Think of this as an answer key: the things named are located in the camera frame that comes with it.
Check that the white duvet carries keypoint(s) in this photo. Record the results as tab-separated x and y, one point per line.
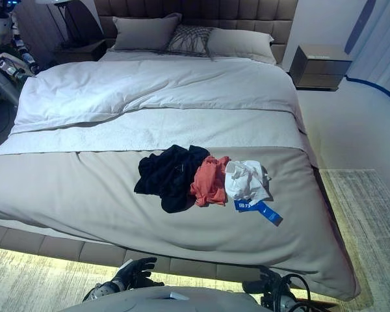
149	84

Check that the black garment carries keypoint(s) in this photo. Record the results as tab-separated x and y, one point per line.
169	175

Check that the grey robot torso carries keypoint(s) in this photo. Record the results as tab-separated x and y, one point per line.
156	300

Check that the small blue hang tag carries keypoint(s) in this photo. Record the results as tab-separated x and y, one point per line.
243	206

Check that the orange garment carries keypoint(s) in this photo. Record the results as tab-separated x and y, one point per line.
208	185

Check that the light sheer curtain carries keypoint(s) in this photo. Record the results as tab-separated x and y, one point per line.
380	42

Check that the patterned grey cushion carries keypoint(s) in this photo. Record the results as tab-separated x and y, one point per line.
190	40

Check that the dark table lamp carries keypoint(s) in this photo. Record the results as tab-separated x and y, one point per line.
70	22

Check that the long blue hang tag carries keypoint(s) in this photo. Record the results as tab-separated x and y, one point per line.
269	214

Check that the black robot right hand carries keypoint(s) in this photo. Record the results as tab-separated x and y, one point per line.
266	282

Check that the large grey pillow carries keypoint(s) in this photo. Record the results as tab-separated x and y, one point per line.
240	44
143	31

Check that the dark wooden nightstand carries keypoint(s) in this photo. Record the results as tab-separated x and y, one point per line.
81	50

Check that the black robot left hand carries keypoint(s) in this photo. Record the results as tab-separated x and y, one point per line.
135	273

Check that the white garment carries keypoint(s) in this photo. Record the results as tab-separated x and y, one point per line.
243	182

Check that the wooden two-drawer nightstand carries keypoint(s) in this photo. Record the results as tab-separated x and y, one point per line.
321	65

